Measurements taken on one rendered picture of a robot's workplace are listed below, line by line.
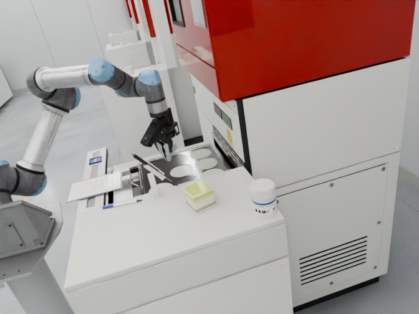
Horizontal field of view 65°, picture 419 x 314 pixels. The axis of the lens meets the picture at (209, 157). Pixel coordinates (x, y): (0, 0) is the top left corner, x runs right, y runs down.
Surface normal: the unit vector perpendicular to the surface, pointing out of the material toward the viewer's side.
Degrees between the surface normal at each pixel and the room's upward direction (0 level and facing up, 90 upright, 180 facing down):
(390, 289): 0
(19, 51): 90
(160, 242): 0
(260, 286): 90
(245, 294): 90
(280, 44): 90
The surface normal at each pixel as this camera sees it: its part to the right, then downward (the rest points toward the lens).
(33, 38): 0.25, 0.41
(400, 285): -0.17, -0.87
